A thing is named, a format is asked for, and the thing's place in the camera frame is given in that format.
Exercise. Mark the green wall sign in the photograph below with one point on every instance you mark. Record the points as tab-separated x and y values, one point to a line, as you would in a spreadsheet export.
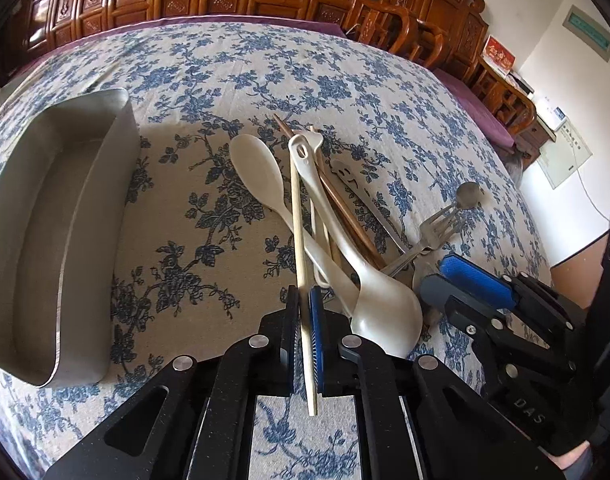
584	27

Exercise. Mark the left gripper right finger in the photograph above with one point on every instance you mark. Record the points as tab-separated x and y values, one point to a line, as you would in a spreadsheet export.
334	376

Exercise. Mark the dark brown wooden chopstick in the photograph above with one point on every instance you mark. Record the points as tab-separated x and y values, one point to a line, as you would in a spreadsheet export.
335	199

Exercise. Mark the grey metal utensil tray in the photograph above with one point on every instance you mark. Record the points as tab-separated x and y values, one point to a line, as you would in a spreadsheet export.
62	199

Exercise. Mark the light bamboo chopstick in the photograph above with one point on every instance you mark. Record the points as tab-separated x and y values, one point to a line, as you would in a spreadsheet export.
320	231
302	286

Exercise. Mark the blue floral tablecloth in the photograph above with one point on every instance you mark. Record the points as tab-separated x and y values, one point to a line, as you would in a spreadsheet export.
200	261

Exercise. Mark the small steel spoon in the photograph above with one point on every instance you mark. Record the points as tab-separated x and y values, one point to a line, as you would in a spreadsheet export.
468	196

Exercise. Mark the large white ladle spoon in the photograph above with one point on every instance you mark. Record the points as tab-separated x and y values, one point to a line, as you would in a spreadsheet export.
386	311

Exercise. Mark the white wall chart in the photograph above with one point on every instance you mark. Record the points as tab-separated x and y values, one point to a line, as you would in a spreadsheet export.
559	159

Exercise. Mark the red box on cabinet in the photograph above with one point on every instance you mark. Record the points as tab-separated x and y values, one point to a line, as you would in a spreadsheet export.
498	56

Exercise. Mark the white plastic spoon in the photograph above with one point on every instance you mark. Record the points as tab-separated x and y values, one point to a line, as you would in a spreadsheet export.
260	173

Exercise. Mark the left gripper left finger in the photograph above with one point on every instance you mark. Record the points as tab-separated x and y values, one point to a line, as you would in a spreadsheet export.
278	358

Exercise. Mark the steel fork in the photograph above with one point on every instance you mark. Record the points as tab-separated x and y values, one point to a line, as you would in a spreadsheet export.
434	233

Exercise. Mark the person's right hand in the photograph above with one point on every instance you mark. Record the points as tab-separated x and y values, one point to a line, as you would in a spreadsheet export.
570	458

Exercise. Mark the wooden armchair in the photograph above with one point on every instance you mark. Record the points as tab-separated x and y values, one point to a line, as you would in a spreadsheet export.
397	30

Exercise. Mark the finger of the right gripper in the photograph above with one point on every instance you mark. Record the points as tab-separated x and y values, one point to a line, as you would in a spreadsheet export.
460	308
477	282

